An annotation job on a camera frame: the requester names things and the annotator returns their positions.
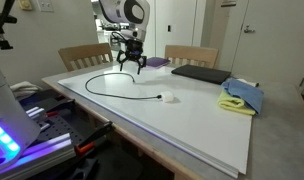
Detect white power adapter brick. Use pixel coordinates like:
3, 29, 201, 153
160, 90, 175, 104

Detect white robot base blue lights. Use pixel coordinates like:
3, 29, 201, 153
0, 54, 41, 174

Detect wooden chair beside purple notebook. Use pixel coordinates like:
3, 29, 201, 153
164, 44, 220, 70

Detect black camera clamp mount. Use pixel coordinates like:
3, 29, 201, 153
0, 12, 18, 51

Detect thin black pole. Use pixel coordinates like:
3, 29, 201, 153
0, 0, 16, 46

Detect wooden slat-back chair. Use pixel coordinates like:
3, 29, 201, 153
57, 43, 115, 73

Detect white light switch plate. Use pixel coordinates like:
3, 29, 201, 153
36, 0, 55, 14

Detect yellow microfibre cloth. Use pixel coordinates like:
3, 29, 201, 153
217, 89, 257, 117

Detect blue microfibre cloth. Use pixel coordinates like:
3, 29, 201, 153
221, 77, 265, 115

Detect white door beside closet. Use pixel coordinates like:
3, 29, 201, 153
231, 0, 304, 88

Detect large white board mat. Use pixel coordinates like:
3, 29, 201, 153
57, 59, 254, 179

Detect silver lever door handle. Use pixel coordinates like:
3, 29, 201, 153
243, 25, 256, 34

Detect white folded towel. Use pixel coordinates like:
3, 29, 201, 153
10, 80, 43, 100

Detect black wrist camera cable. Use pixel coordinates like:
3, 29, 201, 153
110, 29, 130, 46

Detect orange and black clamp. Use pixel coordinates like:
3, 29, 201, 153
41, 98, 76, 118
73, 120, 115, 155

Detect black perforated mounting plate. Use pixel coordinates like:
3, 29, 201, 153
20, 89, 93, 148

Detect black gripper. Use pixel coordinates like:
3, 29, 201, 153
117, 38, 148, 75

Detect black closed laptop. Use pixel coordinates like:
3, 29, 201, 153
170, 64, 232, 86

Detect aluminium extrusion rail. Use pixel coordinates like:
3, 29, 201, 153
0, 132, 76, 180

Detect silver aluminium bracket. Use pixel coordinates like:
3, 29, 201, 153
25, 105, 51, 131

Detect black charging cable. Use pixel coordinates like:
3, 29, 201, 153
84, 72, 163, 101

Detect yellowish wall thermostat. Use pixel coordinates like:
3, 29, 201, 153
17, 0, 34, 12

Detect purple notebook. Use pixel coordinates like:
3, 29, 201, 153
144, 56, 171, 70

